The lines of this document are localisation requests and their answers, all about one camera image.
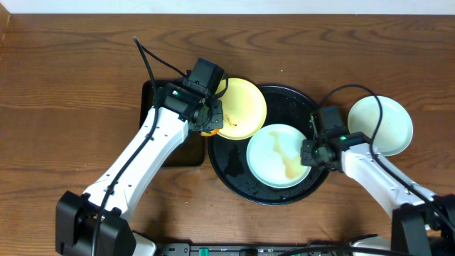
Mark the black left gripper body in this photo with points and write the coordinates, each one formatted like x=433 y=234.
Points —
x=215 y=116

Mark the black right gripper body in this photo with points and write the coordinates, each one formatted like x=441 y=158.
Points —
x=311 y=154

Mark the orange green sponge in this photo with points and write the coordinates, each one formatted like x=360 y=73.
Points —
x=209 y=133

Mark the yellow plate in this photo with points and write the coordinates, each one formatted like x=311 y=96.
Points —
x=244 y=109

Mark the light green plate front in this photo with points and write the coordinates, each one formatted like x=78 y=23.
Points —
x=274 y=156

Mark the light green plate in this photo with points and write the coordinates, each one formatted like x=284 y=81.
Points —
x=274 y=156
x=396 y=127

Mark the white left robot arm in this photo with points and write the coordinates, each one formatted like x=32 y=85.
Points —
x=97 y=222

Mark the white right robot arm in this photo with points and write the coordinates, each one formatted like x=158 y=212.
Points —
x=422 y=221

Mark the black rectangular tray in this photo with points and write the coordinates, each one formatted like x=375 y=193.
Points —
x=191 y=152

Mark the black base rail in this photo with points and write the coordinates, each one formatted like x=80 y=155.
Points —
x=256 y=249

